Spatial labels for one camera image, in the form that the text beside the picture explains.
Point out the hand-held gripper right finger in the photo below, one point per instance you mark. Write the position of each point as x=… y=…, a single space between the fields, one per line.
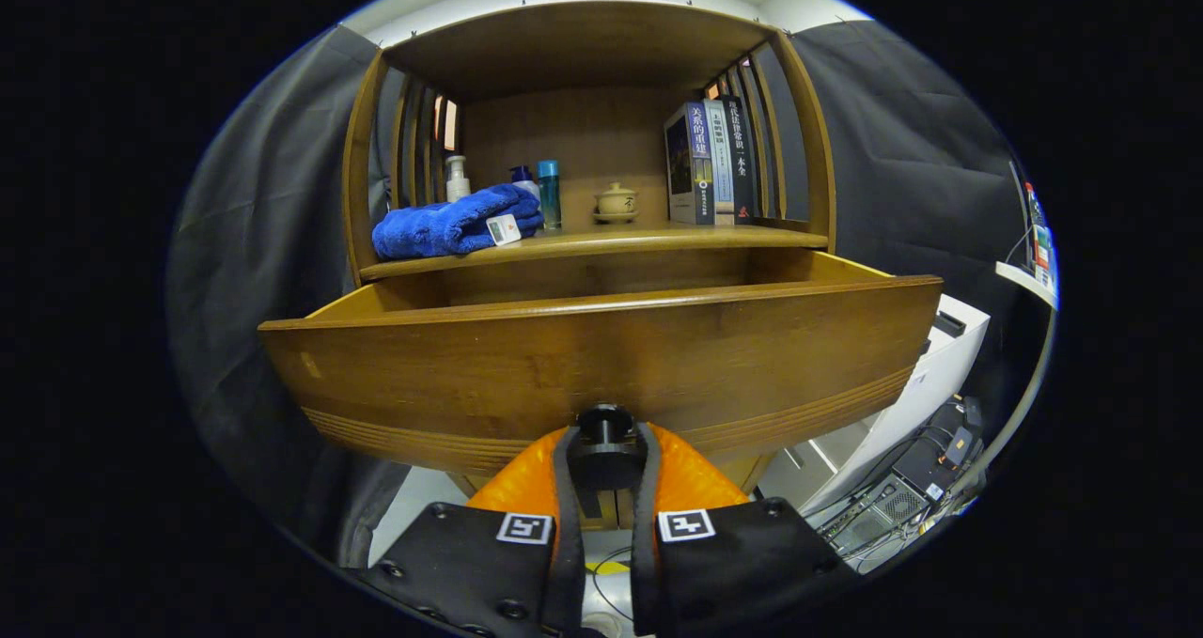
x=644 y=553

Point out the blue towel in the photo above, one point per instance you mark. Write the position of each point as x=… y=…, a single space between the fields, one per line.
x=432 y=229

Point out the pale grey spine book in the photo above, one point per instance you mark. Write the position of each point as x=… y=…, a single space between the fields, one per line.
x=722 y=159

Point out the white low cabinet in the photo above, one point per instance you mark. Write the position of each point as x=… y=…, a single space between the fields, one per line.
x=940 y=365

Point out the white side table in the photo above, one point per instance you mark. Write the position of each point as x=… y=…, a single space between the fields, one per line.
x=1029 y=283

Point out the wooden drawer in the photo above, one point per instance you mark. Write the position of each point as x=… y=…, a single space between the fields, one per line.
x=601 y=365

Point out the black spine book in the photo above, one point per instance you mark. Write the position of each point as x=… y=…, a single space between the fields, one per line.
x=742 y=149

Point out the wooden cabinet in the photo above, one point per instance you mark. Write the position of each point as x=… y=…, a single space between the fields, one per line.
x=583 y=131

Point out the white pump bottle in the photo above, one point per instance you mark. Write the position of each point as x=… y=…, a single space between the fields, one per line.
x=458 y=185

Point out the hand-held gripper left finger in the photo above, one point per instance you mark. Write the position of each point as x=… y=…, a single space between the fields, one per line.
x=567 y=544

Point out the black computer case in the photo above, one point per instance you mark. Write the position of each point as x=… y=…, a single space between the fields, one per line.
x=893 y=502

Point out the teal bottle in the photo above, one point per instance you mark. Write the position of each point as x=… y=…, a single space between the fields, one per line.
x=549 y=196

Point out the wooden countertop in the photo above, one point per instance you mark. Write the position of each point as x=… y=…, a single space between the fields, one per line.
x=639 y=239

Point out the white bottle blue cap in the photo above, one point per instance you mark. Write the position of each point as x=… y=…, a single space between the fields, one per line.
x=526 y=185

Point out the blue spine book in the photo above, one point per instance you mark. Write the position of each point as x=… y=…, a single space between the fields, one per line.
x=691 y=163

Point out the beige lidded teacup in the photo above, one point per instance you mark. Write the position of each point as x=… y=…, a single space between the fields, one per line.
x=616 y=203

